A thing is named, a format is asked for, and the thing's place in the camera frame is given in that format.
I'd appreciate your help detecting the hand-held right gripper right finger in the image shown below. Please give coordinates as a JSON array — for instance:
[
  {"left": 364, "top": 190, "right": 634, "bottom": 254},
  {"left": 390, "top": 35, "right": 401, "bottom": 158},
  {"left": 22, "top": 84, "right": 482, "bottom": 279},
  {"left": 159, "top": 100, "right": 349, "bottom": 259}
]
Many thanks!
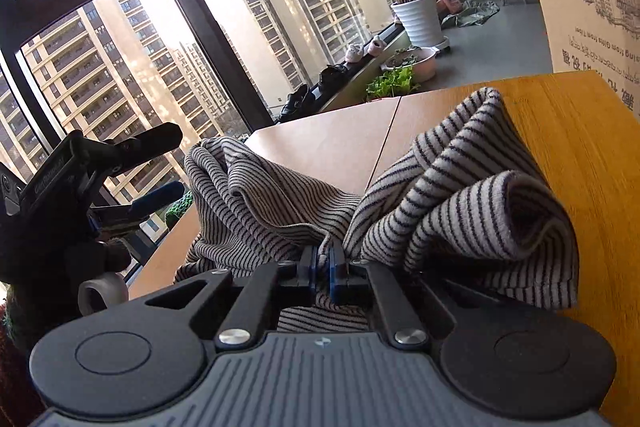
[{"left": 327, "top": 245, "right": 481, "bottom": 352}]

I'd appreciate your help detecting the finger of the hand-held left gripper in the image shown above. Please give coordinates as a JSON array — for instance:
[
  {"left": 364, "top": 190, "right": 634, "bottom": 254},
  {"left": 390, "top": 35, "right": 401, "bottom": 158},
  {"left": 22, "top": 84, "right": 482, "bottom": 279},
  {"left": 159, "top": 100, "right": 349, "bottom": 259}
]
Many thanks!
[
  {"left": 102, "top": 123, "right": 184, "bottom": 178},
  {"left": 92, "top": 180, "right": 186, "bottom": 233}
]

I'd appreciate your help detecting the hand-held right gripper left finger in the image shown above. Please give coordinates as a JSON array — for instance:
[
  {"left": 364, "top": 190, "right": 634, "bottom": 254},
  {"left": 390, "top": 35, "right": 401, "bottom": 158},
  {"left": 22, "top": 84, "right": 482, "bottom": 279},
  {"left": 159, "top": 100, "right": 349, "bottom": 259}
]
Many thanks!
[{"left": 107, "top": 246, "right": 322, "bottom": 353}]

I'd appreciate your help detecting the striped knit garment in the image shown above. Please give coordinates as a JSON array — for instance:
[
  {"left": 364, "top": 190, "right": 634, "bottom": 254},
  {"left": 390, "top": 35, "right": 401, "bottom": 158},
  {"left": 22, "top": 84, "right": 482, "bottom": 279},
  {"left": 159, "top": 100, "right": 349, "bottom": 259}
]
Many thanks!
[{"left": 174, "top": 87, "right": 581, "bottom": 333}]

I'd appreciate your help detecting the green tarp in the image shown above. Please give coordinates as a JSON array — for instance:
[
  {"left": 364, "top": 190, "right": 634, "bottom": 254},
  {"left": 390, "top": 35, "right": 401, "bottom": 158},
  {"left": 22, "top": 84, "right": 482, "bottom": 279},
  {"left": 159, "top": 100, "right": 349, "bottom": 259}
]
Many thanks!
[{"left": 440, "top": 0, "right": 501, "bottom": 28}]

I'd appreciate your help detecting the green leafy plant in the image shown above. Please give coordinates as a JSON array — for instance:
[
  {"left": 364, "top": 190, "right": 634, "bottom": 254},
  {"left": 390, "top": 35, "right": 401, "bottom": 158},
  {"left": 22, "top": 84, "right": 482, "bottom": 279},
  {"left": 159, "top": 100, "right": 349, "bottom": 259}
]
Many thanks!
[{"left": 366, "top": 66, "right": 420, "bottom": 102}]

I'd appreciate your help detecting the green woven slipper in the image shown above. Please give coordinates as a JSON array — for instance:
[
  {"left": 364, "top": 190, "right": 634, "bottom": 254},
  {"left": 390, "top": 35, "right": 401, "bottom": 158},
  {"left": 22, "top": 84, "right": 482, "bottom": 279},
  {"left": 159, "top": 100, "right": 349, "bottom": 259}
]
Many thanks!
[{"left": 165, "top": 189, "right": 193, "bottom": 228}]

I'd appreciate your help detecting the white ribbed plant pot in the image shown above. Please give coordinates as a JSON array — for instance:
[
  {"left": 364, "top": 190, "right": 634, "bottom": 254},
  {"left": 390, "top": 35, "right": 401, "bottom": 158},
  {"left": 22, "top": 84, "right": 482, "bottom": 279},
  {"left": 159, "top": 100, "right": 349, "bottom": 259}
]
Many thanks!
[{"left": 391, "top": 0, "right": 451, "bottom": 52}]

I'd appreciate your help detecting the person's left hand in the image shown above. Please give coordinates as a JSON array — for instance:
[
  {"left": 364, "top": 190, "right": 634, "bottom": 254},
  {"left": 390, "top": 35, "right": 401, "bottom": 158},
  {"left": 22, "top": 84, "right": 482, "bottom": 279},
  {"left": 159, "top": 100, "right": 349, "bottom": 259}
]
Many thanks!
[{"left": 0, "top": 241, "right": 132, "bottom": 288}]

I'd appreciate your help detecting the pink basin with plants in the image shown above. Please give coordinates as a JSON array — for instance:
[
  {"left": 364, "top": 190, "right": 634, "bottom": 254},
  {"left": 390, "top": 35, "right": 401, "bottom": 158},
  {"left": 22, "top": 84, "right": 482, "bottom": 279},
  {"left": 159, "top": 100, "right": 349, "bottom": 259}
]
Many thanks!
[{"left": 381, "top": 48, "right": 437, "bottom": 82}]

